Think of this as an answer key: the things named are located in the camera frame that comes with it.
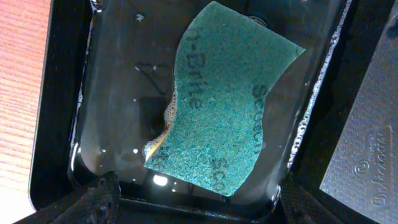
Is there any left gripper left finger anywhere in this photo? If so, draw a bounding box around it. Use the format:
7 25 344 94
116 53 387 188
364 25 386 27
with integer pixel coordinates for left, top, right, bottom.
16 171 121 224

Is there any green yellow sponge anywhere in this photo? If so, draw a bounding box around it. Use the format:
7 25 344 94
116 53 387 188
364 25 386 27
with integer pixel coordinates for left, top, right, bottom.
144 1 304 197

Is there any rectangular black tray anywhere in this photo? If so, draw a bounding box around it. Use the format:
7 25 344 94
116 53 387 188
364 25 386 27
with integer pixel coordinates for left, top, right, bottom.
27 0 396 224

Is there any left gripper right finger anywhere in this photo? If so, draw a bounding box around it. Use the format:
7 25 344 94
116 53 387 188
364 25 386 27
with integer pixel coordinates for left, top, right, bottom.
280 6 397 223

